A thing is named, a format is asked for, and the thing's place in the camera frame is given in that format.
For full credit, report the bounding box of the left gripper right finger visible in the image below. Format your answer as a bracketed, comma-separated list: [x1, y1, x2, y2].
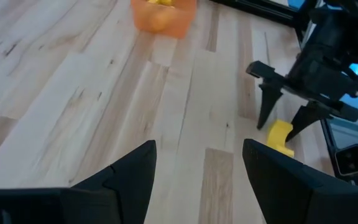
[242, 139, 358, 224]

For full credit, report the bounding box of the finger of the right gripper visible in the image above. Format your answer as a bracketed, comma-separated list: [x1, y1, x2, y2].
[256, 83, 284, 130]
[285, 102, 331, 142]

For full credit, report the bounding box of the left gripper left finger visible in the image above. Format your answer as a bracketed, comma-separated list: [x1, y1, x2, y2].
[0, 139, 157, 224]

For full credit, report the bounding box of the yellow arch block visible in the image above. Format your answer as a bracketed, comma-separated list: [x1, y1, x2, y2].
[266, 119, 295, 158]

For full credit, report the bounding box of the yellow cube block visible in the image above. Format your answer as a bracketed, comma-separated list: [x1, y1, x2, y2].
[147, 0, 175, 7]

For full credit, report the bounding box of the orange translucent plastic bin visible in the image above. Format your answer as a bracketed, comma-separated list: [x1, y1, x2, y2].
[131, 0, 198, 40]

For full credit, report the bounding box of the table-level camera box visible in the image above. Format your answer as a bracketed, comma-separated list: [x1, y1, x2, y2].
[334, 143, 358, 179]

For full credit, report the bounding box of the black aluminium table frame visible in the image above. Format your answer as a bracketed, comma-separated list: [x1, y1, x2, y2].
[209, 0, 358, 190]

